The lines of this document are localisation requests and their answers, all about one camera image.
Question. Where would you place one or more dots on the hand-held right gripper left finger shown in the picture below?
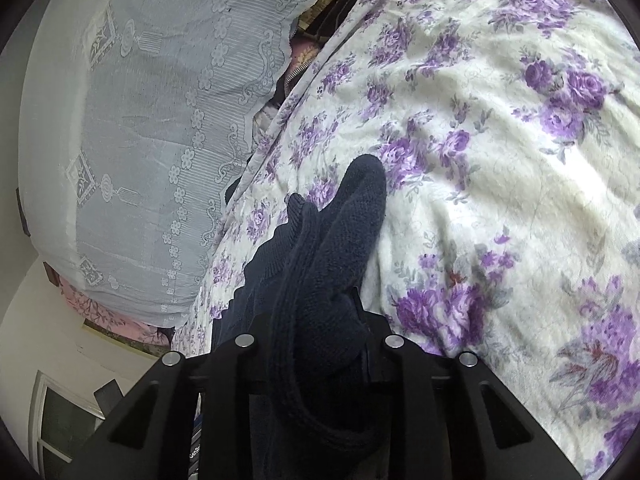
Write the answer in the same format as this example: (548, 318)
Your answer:
(235, 365)

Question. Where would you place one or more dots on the purple floral bed sheet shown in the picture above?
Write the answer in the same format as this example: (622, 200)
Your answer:
(475, 170)

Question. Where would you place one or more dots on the green patterned cloth strip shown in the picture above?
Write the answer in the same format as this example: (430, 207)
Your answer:
(125, 342)

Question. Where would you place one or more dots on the navy knit school sweater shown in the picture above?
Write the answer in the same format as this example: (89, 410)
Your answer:
(320, 280)

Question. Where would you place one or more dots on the white lace cloth cover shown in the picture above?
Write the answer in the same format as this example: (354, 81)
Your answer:
(150, 125)

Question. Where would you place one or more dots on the pale window frame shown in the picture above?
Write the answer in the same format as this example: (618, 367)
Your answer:
(60, 425)

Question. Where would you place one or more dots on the pink floral cloth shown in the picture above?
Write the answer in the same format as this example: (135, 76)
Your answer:
(120, 317)

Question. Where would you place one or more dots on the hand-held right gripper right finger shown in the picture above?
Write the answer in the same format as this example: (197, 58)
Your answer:
(400, 367)

